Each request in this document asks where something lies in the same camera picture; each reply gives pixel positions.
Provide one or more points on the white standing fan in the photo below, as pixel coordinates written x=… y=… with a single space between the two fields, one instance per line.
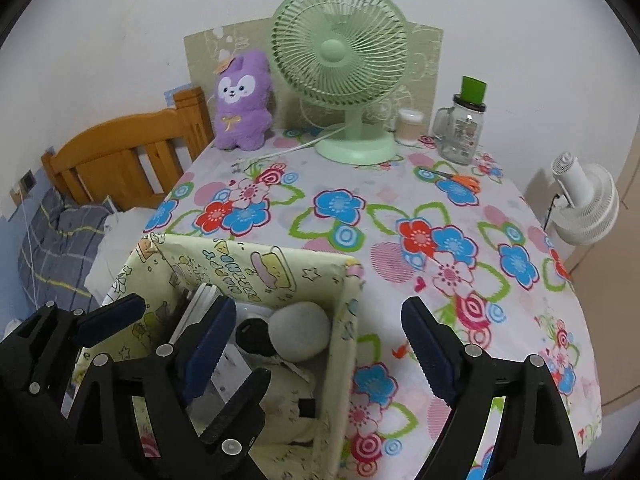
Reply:
x=590 y=205

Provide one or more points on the floral tablecloth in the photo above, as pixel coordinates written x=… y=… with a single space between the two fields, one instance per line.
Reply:
x=380 y=200

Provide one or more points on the black round disc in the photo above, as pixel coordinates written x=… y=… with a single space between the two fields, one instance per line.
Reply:
x=250 y=332

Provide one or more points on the wooden bed headboard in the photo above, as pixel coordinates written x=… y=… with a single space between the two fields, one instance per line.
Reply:
x=110 y=145

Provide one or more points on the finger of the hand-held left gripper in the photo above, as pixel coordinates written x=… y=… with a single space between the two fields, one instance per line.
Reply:
x=240 y=410
x=112 y=317

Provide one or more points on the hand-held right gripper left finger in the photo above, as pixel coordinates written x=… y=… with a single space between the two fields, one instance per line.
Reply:
x=205 y=355

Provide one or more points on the purple plush toy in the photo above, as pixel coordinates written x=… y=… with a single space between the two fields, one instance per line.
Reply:
x=242 y=115

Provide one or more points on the blue plaid duvet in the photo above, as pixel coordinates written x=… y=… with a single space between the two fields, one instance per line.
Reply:
x=55 y=240

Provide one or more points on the glass jar with green lid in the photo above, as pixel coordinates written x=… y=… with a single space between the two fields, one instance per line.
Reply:
x=460 y=135

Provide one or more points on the white pillow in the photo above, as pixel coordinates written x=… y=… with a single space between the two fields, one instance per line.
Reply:
x=120 y=250

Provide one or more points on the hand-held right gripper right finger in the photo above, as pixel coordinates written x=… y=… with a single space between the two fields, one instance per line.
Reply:
x=430 y=355

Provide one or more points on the beige printed cardboard panel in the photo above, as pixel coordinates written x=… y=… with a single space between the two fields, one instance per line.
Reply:
x=210 y=45

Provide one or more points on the green desk fan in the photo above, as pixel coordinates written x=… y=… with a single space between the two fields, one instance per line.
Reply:
x=340 y=50

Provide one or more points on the blue paper sheet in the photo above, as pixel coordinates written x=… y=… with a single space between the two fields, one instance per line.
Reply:
x=175 y=93

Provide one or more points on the yellow printed fabric storage box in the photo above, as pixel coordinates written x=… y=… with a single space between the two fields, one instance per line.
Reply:
x=250 y=265

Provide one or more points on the cotton swab container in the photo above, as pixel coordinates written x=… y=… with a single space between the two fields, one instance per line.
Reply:
x=409 y=130

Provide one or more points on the white box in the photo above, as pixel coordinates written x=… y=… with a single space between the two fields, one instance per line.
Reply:
x=197 y=305

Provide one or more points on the beige door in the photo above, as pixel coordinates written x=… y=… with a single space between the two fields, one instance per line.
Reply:
x=620 y=310

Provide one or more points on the wall socket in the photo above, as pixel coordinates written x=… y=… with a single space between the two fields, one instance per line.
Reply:
x=27 y=179

